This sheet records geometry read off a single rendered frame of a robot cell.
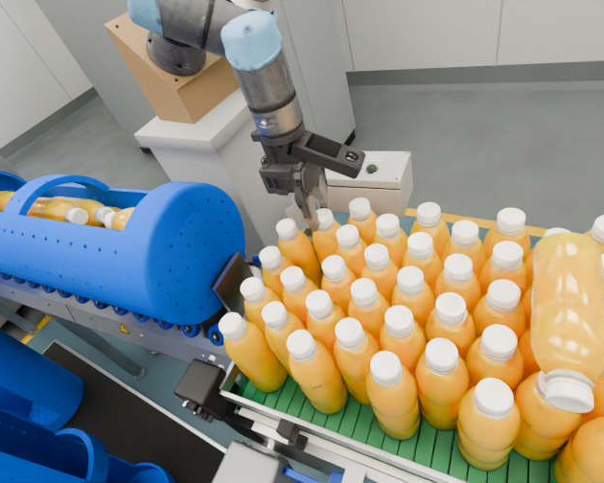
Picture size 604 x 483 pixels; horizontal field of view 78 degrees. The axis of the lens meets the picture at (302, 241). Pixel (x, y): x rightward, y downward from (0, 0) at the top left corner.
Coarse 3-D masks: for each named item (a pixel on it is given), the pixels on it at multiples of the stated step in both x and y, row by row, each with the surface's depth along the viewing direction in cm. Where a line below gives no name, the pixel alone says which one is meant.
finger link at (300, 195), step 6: (300, 180) 62; (300, 186) 62; (294, 192) 63; (300, 192) 62; (306, 192) 63; (294, 198) 63; (300, 198) 62; (306, 198) 63; (300, 204) 63; (306, 204) 64; (306, 210) 64; (306, 216) 66
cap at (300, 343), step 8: (296, 336) 54; (304, 336) 54; (312, 336) 54; (288, 344) 54; (296, 344) 54; (304, 344) 53; (312, 344) 53; (296, 352) 53; (304, 352) 52; (312, 352) 54
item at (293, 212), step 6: (312, 198) 65; (294, 204) 67; (312, 204) 66; (288, 210) 68; (294, 210) 68; (300, 210) 67; (312, 210) 66; (288, 216) 70; (294, 216) 69; (300, 216) 68; (312, 216) 66; (306, 222) 68; (312, 222) 67; (318, 222) 69; (312, 228) 69
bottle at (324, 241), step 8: (336, 224) 73; (320, 232) 72; (328, 232) 72; (336, 232) 72; (320, 240) 72; (328, 240) 72; (336, 240) 72; (320, 248) 73; (328, 248) 73; (320, 256) 75; (328, 256) 74; (320, 264) 79
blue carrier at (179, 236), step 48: (48, 192) 115; (96, 192) 102; (144, 192) 92; (192, 192) 69; (0, 240) 83; (48, 240) 74; (96, 240) 67; (144, 240) 62; (192, 240) 71; (240, 240) 84; (96, 288) 72; (144, 288) 63; (192, 288) 72
